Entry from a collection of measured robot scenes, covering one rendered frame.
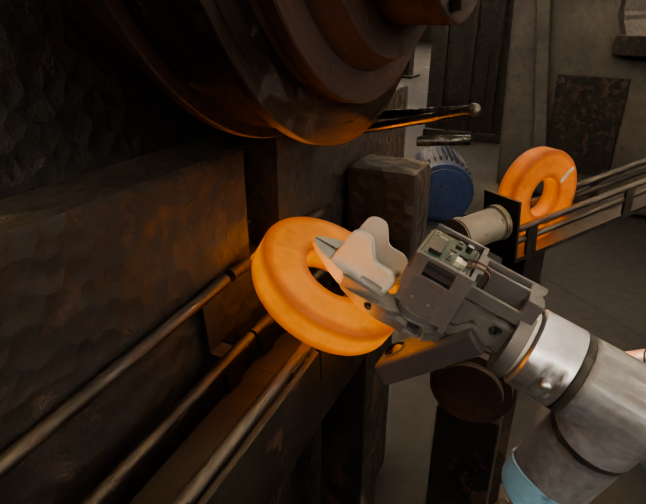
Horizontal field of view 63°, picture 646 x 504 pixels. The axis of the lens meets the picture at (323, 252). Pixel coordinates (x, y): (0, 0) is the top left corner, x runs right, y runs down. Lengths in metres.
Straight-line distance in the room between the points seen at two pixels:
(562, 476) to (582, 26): 2.75
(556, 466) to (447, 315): 0.17
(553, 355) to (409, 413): 1.05
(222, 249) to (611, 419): 0.36
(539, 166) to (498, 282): 0.45
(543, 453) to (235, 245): 0.34
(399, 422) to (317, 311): 1.03
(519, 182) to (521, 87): 2.36
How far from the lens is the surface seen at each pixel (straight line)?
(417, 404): 1.53
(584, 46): 3.13
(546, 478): 0.56
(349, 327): 0.47
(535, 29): 3.20
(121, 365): 0.41
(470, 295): 0.47
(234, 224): 0.51
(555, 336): 0.48
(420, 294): 0.47
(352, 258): 0.49
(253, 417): 0.42
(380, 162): 0.72
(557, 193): 0.97
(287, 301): 0.46
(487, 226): 0.85
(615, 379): 0.49
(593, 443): 0.52
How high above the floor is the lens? 0.98
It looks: 25 degrees down
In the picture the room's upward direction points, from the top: straight up
